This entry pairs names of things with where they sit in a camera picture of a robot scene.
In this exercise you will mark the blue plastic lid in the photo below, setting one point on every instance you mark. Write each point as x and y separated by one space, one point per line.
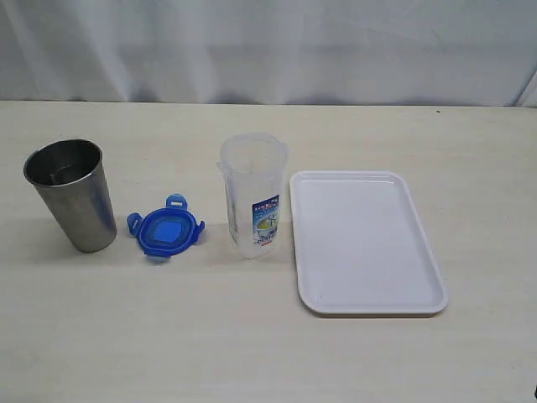
167 231

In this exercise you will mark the stainless steel tumbler cup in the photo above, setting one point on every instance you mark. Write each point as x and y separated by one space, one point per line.
70 179

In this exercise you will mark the clear tall plastic container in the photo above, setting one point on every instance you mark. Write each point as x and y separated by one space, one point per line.
252 167

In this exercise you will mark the white rectangular plastic tray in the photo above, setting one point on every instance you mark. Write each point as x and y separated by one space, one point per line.
360 247

